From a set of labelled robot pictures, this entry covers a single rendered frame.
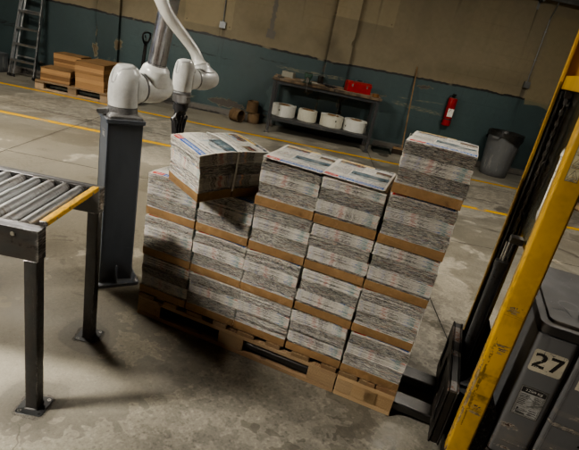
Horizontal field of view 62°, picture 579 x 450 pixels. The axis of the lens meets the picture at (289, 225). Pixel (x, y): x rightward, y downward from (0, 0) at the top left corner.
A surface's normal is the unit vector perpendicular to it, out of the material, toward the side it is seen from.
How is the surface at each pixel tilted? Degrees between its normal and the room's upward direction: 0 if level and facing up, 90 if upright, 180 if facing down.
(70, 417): 0
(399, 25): 90
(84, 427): 0
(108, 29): 90
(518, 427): 90
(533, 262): 90
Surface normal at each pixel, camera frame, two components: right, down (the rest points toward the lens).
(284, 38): -0.06, 0.36
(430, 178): -0.34, 0.28
